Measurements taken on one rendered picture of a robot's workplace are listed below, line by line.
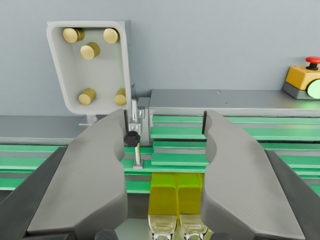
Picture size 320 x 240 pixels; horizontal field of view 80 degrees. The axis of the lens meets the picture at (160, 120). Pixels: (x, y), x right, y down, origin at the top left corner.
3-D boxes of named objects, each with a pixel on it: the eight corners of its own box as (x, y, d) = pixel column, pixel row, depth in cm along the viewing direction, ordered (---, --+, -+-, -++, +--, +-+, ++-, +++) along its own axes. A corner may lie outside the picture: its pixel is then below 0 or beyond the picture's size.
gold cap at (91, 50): (85, 42, 49) (78, 45, 45) (98, 42, 49) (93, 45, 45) (87, 56, 51) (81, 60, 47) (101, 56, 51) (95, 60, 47)
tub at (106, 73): (80, 101, 59) (67, 114, 52) (61, 19, 48) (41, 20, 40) (136, 101, 59) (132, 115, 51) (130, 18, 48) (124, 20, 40)
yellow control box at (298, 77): (281, 89, 56) (295, 99, 49) (289, 63, 52) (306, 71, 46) (305, 89, 56) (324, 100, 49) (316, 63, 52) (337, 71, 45)
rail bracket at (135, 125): (136, 146, 51) (128, 184, 40) (131, 86, 43) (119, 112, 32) (147, 146, 51) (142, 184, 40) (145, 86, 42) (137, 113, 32)
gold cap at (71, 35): (86, 39, 49) (80, 41, 45) (74, 42, 49) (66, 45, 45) (81, 24, 47) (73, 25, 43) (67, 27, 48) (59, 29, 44)
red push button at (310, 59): (307, 73, 47) (313, 58, 46) (298, 68, 51) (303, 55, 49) (324, 73, 47) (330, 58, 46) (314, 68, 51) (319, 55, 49)
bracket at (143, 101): (138, 126, 56) (135, 141, 50) (136, 96, 51) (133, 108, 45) (151, 127, 56) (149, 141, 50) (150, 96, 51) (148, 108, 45)
